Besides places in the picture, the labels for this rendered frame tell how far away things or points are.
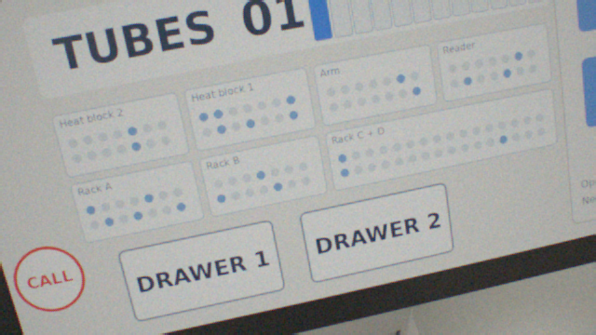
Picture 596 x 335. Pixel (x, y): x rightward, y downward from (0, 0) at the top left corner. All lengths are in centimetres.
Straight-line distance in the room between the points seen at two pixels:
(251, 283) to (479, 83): 18
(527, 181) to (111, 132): 26
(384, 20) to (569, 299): 128
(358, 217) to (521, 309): 117
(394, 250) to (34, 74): 23
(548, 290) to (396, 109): 124
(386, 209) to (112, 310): 18
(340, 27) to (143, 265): 18
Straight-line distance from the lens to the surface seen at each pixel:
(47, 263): 36
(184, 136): 32
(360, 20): 33
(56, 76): 33
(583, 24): 39
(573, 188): 40
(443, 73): 34
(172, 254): 34
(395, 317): 69
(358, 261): 35
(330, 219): 34
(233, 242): 34
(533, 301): 151
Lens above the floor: 130
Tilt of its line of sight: 52 degrees down
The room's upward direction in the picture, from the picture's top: 5 degrees counter-clockwise
